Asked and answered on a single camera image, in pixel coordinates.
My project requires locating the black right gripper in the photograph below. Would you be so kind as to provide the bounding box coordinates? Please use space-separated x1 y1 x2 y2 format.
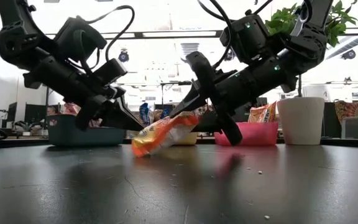
168 50 284 147

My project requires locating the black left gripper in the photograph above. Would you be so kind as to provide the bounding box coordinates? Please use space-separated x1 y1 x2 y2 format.
63 57 145 132

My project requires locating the orange Maruchan ramen pack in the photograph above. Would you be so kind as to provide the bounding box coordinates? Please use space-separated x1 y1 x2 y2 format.
247 101 278 124
131 111 200 158

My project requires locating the teal plastic bin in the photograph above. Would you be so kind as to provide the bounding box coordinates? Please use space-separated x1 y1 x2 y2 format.
46 114 126 147

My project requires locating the pink plastic bin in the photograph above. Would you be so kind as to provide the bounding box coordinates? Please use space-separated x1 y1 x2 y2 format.
213 121 280 147

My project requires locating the black monitor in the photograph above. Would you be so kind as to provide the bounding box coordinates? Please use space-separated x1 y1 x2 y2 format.
24 103 46 124
7 101 18 123

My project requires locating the white cup with dark rim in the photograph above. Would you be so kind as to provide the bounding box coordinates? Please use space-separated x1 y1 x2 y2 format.
277 96 326 146

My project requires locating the black table mat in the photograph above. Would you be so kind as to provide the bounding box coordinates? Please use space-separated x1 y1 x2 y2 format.
0 138 358 224

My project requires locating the green leafy plant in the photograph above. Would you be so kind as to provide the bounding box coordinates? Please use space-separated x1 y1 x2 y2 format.
264 0 358 98

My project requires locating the brown patterned fabric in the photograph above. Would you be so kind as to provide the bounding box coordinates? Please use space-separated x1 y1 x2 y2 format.
334 100 358 127

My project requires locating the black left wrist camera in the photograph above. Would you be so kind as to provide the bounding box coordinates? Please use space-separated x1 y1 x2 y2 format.
53 15 108 63

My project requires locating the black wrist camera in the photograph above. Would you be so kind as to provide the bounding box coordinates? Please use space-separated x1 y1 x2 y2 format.
222 14 272 65
53 15 108 63

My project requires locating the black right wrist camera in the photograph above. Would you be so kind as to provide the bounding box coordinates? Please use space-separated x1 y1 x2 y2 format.
222 14 272 65

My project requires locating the black left camera cable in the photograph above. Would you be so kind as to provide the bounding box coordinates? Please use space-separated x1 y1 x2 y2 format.
84 4 136 63

